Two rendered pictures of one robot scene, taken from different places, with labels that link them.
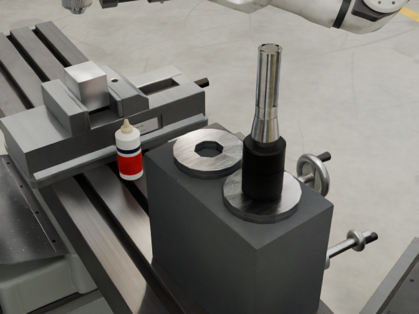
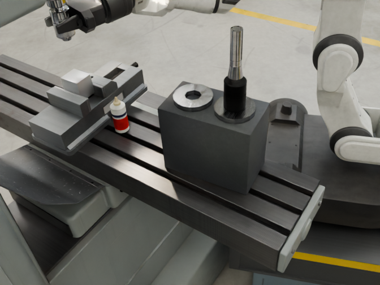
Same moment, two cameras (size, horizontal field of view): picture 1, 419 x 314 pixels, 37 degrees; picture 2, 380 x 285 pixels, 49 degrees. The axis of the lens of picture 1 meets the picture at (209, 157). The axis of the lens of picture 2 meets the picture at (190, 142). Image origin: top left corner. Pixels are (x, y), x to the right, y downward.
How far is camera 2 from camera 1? 0.31 m
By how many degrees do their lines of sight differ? 18
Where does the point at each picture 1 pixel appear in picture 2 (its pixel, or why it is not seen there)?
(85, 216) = (112, 160)
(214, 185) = (207, 112)
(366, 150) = not seen: hidden behind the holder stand
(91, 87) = (83, 84)
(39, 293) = (91, 216)
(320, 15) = (206, 7)
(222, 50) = (79, 49)
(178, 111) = (131, 85)
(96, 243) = (129, 171)
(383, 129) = (198, 71)
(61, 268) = (100, 197)
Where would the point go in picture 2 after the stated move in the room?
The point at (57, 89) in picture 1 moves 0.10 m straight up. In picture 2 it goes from (59, 91) to (49, 59)
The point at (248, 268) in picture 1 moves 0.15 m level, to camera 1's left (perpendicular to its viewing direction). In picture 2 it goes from (244, 147) to (178, 172)
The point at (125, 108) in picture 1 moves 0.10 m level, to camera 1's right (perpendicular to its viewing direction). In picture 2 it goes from (106, 91) to (140, 81)
